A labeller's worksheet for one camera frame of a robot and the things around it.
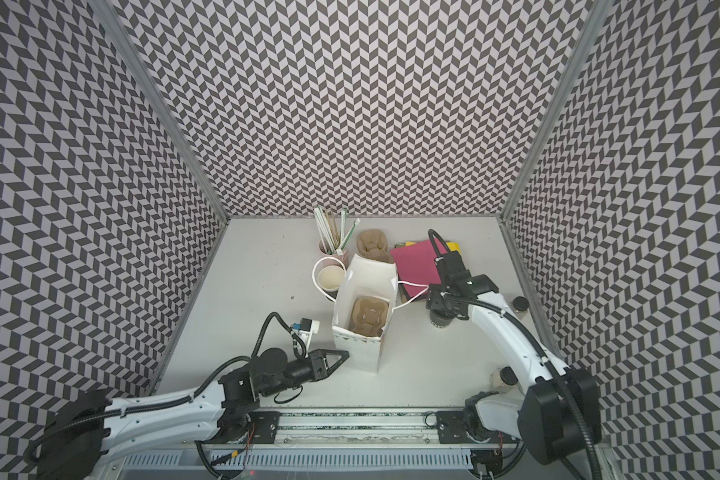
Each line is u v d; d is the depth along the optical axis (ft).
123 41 2.47
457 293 1.89
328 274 2.93
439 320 2.72
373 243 3.47
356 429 2.42
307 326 2.32
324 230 3.16
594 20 2.24
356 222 2.99
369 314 3.00
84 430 1.36
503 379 2.38
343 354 2.34
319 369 2.12
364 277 2.49
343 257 2.26
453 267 2.07
